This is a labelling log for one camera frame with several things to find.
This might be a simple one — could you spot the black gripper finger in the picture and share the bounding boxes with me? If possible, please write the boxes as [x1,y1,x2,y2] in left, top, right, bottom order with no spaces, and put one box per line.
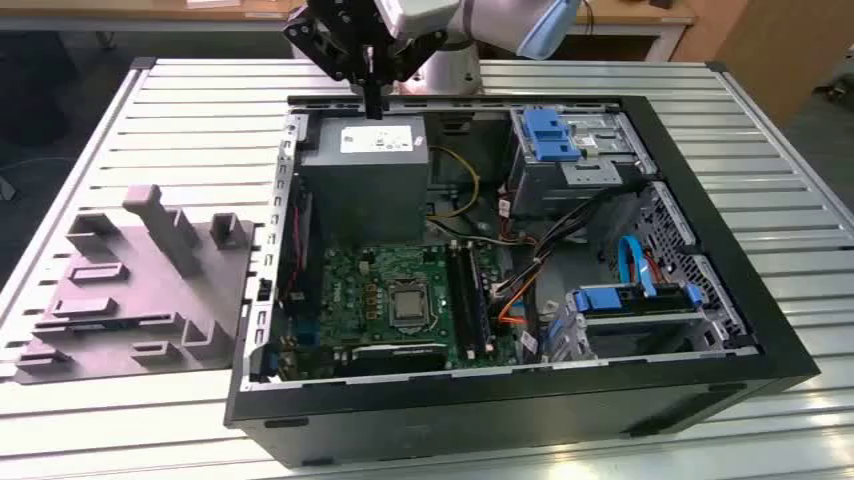
[373,29,450,120]
[281,9,377,120]

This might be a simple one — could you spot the blue drive latch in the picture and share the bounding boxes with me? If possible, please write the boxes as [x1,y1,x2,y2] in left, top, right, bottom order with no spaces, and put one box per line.
[523,107,583,164]

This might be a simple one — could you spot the grey power supply unit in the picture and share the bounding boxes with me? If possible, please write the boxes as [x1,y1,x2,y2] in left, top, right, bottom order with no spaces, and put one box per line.
[291,115,430,247]

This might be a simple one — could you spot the wooden desk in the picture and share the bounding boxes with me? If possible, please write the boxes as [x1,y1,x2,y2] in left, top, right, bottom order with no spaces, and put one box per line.
[0,0,700,64]

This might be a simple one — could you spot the metal drive cage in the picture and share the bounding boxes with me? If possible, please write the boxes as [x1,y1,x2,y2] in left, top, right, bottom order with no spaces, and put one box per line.
[510,105,662,217]

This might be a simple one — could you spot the green motherboard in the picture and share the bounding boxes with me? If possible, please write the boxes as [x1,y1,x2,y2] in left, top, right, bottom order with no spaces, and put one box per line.
[278,241,533,376]

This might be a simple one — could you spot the CPU socket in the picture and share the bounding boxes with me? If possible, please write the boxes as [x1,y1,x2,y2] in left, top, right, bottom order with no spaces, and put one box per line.
[385,277,441,335]

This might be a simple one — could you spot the silver CPU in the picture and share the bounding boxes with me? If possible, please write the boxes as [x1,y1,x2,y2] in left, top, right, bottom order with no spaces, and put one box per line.
[390,289,434,322]

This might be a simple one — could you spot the wooden cabinet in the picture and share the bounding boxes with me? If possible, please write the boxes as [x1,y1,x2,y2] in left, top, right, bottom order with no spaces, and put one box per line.
[670,0,854,129]

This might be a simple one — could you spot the blue disk carrier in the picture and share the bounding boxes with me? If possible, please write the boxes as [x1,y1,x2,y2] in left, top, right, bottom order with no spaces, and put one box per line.
[571,282,704,315]

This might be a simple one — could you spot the grey parts rack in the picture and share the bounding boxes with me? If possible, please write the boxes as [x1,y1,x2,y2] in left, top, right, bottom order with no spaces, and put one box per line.
[12,183,266,386]

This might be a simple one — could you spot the black graphics card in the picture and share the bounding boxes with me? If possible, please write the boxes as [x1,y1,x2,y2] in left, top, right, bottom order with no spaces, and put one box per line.
[333,341,450,377]

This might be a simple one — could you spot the metal disk bay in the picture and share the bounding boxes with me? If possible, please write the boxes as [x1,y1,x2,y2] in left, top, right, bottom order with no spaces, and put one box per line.
[565,284,762,361]

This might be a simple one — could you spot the black PC case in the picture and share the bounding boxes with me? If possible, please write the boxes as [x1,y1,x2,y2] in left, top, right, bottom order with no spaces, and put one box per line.
[223,93,821,469]

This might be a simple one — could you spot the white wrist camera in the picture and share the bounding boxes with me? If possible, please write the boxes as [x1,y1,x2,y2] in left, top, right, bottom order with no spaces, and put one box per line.
[373,0,463,41]

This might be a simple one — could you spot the yellow wire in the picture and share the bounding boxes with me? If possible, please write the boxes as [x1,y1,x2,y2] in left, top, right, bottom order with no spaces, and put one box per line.
[426,144,483,220]

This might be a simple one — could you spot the red wire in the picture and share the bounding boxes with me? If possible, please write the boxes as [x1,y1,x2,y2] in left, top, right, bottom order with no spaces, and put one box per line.
[277,199,303,307]

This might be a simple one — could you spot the black cable bundle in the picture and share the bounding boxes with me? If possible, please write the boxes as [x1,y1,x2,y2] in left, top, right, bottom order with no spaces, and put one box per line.
[493,180,653,301]

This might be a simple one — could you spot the orange wire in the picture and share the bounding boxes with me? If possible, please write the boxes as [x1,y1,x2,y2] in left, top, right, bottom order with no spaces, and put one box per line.
[497,272,543,327]

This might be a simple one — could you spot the blue flat data cable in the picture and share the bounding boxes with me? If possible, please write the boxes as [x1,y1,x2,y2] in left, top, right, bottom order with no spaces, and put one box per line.
[617,233,661,300]

